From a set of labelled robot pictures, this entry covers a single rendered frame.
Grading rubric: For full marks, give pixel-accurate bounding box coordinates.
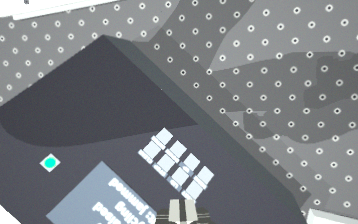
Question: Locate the white thermal cycler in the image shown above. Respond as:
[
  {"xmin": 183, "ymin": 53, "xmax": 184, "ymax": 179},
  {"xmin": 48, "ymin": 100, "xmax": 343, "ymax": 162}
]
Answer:
[{"xmin": 0, "ymin": 35, "xmax": 308, "ymax": 224}]

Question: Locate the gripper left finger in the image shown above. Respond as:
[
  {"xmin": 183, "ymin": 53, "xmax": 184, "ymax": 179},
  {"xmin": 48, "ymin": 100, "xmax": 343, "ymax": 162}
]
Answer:
[{"xmin": 154, "ymin": 199, "xmax": 183, "ymax": 224}]

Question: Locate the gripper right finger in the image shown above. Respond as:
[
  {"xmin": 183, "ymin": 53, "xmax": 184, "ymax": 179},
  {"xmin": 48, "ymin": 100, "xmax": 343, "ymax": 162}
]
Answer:
[{"xmin": 182, "ymin": 199, "xmax": 216, "ymax": 224}]

